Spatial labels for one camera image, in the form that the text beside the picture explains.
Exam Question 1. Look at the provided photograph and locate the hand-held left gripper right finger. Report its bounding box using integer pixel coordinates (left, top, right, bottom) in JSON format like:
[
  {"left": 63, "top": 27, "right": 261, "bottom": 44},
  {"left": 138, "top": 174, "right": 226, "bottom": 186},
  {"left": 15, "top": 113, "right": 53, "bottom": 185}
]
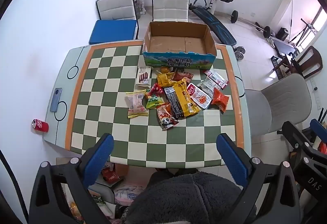
[{"left": 216, "top": 133, "right": 302, "bottom": 224}]

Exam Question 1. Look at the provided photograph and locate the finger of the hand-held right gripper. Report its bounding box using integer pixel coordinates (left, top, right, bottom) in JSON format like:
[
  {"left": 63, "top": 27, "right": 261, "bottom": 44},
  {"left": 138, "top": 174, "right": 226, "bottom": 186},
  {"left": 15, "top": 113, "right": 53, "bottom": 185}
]
[
  {"left": 277, "top": 121, "right": 327, "bottom": 163},
  {"left": 310, "top": 119, "right": 327, "bottom": 140}
]

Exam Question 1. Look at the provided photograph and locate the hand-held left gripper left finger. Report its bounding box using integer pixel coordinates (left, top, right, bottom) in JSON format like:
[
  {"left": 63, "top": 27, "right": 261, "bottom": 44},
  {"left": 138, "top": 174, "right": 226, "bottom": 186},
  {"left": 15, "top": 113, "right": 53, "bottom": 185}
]
[{"left": 29, "top": 133, "right": 114, "bottom": 224}]

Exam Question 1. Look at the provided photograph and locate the orange snack packet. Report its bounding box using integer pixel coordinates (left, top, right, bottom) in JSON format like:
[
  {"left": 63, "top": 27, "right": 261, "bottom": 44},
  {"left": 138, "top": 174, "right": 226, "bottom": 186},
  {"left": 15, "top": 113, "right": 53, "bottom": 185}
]
[{"left": 211, "top": 88, "right": 230, "bottom": 112}]

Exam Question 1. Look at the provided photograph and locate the clear bread packet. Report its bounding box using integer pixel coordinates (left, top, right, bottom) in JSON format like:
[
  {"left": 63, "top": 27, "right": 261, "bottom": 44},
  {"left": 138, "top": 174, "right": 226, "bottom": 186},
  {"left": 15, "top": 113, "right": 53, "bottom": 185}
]
[{"left": 125, "top": 90, "right": 149, "bottom": 119}]

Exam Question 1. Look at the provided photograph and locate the large yellow black packet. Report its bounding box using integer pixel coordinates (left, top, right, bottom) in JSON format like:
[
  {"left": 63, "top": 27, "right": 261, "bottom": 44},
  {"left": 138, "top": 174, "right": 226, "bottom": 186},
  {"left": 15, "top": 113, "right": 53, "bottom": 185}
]
[{"left": 163, "top": 80, "right": 200, "bottom": 120}]

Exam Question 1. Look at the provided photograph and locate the silver white snack packet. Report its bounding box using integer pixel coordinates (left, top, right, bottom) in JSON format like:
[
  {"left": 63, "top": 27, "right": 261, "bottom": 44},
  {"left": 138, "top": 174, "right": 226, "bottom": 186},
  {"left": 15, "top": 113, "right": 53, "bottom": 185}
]
[{"left": 197, "top": 80, "right": 215, "bottom": 97}]

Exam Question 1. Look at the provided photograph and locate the panda mushroom snack packet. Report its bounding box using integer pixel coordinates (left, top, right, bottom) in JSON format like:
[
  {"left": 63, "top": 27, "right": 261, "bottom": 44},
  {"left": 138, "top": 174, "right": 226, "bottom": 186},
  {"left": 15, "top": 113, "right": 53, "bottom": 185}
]
[{"left": 156, "top": 103, "right": 179, "bottom": 131}]

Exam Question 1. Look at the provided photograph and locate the green candy packet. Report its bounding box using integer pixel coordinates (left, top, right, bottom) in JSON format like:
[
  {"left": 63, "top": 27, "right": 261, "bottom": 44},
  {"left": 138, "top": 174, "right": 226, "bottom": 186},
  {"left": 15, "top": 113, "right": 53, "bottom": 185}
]
[{"left": 145, "top": 92, "right": 165, "bottom": 109}]

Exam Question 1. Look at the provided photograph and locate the white chocolate biscuit packet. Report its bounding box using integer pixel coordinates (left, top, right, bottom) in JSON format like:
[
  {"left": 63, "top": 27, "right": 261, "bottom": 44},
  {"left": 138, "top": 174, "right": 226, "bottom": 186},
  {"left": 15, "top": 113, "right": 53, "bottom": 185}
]
[{"left": 135, "top": 66, "right": 153, "bottom": 86}]

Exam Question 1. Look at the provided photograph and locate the small yellow snack packet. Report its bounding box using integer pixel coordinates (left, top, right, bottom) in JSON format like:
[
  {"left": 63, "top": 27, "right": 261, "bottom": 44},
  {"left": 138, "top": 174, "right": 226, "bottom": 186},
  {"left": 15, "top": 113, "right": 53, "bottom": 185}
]
[{"left": 156, "top": 72, "right": 177, "bottom": 88}]

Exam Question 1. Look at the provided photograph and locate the cardboard box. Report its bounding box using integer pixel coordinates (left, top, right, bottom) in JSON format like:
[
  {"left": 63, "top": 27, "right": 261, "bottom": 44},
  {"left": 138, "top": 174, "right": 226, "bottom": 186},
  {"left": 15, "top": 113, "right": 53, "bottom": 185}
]
[{"left": 142, "top": 21, "right": 217, "bottom": 70}]

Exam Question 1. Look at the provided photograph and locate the red packet under table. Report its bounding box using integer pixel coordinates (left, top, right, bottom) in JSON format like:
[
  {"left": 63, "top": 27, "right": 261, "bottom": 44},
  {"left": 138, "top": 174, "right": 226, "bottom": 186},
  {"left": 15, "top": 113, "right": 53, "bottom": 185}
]
[{"left": 102, "top": 166, "right": 120, "bottom": 184}]

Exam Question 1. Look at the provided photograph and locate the grey shell chair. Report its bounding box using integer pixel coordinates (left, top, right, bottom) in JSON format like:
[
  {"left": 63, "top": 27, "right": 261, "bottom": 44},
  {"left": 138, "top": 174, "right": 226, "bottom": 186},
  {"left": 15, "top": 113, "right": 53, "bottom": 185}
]
[{"left": 244, "top": 73, "right": 312, "bottom": 138}]

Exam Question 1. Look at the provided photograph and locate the checkered table mat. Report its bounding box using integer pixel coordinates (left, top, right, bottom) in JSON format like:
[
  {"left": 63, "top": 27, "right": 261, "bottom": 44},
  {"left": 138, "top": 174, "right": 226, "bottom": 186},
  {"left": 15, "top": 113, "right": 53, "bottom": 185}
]
[{"left": 43, "top": 44, "right": 249, "bottom": 169}]

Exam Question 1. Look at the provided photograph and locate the floral cloth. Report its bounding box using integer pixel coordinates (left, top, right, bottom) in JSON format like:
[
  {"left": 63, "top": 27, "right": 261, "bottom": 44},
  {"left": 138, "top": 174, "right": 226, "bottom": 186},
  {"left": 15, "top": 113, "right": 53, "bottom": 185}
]
[{"left": 112, "top": 184, "right": 146, "bottom": 206}]

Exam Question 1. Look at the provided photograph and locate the person's grey fleece clothing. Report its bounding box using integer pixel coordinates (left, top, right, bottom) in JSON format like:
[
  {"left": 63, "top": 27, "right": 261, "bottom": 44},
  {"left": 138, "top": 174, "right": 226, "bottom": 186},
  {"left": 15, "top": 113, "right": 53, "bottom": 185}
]
[{"left": 120, "top": 169, "right": 257, "bottom": 224}]

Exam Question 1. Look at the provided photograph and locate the red soda can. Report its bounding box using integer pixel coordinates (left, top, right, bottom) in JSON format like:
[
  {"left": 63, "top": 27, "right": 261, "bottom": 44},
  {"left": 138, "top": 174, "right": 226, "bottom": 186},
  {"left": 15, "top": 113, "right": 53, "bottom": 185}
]
[{"left": 32, "top": 119, "right": 49, "bottom": 133}]

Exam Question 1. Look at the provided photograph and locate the red white fish snack packet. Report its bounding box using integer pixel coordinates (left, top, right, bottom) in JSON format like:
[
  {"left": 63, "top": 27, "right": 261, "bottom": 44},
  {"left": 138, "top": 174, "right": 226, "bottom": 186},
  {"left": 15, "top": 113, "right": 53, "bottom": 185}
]
[{"left": 186, "top": 83, "right": 212, "bottom": 110}]

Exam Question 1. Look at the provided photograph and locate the grey smartphone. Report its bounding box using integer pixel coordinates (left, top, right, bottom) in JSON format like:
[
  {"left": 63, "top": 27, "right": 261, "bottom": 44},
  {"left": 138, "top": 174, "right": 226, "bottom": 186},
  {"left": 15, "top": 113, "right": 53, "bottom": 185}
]
[{"left": 50, "top": 88, "right": 63, "bottom": 112}]

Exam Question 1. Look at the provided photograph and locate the white packet with red label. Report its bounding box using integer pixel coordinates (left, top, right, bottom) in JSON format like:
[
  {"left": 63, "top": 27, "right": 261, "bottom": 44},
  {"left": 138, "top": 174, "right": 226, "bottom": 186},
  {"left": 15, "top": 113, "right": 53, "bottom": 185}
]
[{"left": 204, "top": 69, "right": 230, "bottom": 90}]

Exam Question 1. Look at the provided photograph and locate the red triangular snack packet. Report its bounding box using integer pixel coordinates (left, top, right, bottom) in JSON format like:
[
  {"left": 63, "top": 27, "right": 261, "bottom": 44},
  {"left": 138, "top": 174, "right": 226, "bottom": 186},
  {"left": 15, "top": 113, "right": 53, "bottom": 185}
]
[{"left": 149, "top": 83, "right": 164, "bottom": 95}]

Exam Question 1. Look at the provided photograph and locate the black dumbbell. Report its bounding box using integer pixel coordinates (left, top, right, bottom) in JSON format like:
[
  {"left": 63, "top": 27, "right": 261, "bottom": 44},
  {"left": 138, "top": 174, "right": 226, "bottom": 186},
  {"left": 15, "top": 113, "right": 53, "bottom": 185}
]
[{"left": 234, "top": 46, "right": 246, "bottom": 61}]

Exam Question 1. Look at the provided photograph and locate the brown nut snack packet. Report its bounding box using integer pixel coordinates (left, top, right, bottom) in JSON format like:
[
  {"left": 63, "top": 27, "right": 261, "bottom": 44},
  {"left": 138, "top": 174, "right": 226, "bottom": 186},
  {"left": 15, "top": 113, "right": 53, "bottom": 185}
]
[{"left": 172, "top": 69, "right": 194, "bottom": 84}]

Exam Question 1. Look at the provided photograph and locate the black bag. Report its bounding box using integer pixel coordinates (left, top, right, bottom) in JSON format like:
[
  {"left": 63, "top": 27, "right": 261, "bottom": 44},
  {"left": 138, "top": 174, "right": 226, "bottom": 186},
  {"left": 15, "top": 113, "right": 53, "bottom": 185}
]
[{"left": 277, "top": 27, "right": 289, "bottom": 41}]

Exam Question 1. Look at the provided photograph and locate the blue cushion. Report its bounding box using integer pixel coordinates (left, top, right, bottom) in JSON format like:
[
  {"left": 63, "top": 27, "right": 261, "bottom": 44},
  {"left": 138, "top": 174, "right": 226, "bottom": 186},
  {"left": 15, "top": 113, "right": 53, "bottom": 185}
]
[{"left": 88, "top": 20, "right": 138, "bottom": 45}]

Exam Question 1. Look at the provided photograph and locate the small floor barbell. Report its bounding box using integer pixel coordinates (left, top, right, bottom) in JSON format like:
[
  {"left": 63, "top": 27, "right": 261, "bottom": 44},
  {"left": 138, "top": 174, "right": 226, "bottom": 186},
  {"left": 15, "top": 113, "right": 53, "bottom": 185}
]
[{"left": 231, "top": 10, "right": 271, "bottom": 38}]

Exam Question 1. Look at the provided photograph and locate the white padded chair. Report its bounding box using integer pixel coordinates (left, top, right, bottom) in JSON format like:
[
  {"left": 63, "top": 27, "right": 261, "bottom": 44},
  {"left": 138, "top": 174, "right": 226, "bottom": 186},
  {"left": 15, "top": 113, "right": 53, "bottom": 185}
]
[
  {"left": 151, "top": 0, "right": 191, "bottom": 22},
  {"left": 96, "top": 0, "right": 140, "bottom": 40}
]

